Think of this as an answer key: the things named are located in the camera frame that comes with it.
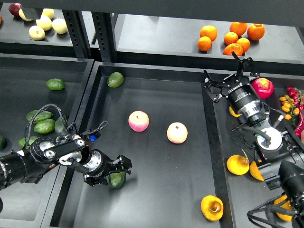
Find black centre tray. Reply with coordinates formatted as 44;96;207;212
42;62;225;228

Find green avocado left tray upper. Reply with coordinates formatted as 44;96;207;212
26;110;53;124

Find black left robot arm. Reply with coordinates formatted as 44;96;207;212
0;104;132;189

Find dark green avocado upright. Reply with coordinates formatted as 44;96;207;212
54;117;67;134

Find red chili pepper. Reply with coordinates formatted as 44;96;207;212
294;111;304;137

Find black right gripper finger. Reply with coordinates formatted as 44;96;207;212
231;51;259;82
202;70;227;103

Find pale yellow pear front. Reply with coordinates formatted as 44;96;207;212
28;26;45;41

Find pale yellow pear half hidden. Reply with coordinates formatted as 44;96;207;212
19;9;33;21

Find yellow pear under right gripper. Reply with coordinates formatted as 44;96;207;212
229;106;242;118

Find green avocado left tray middle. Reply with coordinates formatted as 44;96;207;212
34;119;55;134

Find black left tray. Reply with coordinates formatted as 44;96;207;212
0;54;94;228

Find green avocado at tray corner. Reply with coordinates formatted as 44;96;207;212
107;72;124;88

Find orange top middle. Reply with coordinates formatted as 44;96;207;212
229;22;247;37

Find pale yellow pink apple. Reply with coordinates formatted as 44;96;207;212
167;122;188;144

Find pale yellow pear back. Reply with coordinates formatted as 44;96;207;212
42;8;55;19

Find orange top left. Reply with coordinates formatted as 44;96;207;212
199;25;218;42

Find black shelf upright posts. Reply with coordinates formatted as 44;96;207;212
62;9;118;63

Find yellow pear right tray middle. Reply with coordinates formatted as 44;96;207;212
227;149;250;175

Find orange front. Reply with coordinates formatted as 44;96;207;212
223;43;243;56

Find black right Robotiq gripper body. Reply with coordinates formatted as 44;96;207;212
221;74;260;112

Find orange centre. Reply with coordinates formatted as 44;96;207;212
224;31;238;45

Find green avocado left tray top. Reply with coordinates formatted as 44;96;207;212
46;78;65;91

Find yellow pear in centre tray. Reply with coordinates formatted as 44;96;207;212
200;195;224;221

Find black tray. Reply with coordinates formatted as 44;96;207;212
42;62;225;228
202;91;283;228
0;54;94;228

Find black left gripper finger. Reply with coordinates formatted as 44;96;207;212
109;155;132;175
84;173;109;187

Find black right tray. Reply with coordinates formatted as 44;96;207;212
202;91;283;228

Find orange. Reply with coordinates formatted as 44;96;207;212
224;31;238;45
197;36;212;52
229;22;247;37
237;38;251;53
199;25;218;42
247;23;265;41
223;43;243;56

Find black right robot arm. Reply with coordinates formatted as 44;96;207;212
202;58;304;228

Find red apple right tray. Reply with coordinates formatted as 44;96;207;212
251;77;274;99

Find orange lower left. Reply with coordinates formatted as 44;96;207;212
197;36;212;52

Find cherry tomato bunch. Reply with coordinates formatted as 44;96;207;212
279;86;304;120

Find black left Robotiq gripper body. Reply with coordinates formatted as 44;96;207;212
90;150;113;177

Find yellow pear beside arm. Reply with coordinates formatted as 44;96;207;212
249;161;264;181

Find pale yellow pear middle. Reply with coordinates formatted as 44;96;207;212
36;15;52;31

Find pink red apple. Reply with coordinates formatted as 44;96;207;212
128;110;150;132

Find orange right lower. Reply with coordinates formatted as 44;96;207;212
237;38;251;53

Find orange top right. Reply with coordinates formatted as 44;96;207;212
247;23;265;41

